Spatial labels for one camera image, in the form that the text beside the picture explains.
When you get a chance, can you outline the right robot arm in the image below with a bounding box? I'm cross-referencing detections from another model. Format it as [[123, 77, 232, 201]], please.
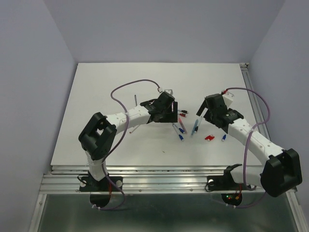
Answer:
[[197, 93, 303, 197]]

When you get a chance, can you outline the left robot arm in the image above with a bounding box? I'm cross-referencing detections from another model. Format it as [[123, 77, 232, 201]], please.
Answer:
[[78, 91, 178, 190]]

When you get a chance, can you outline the pink highlighter pen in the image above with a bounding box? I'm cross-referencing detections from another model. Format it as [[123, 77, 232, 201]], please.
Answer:
[[178, 117, 187, 134]]

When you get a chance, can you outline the blue cap whiteboard marker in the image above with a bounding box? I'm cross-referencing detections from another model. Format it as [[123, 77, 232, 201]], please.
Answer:
[[172, 123, 187, 134]]

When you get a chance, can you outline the black marker beside highlighter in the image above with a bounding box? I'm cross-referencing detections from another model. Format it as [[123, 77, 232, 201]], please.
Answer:
[[194, 121, 201, 133]]

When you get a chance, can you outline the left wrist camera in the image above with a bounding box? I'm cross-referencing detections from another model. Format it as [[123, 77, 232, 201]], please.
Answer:
[[157, 87, 173, 96]]

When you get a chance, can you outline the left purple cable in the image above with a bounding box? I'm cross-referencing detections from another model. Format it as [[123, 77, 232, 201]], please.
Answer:
[[91, 78, 165, 210]]

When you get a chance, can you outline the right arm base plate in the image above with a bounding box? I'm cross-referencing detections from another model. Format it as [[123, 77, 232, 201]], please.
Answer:
[[205, 164, 245, 192]]

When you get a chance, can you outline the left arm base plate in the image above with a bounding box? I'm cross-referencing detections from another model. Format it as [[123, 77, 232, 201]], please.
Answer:
[[77, 175, 119, 192]]

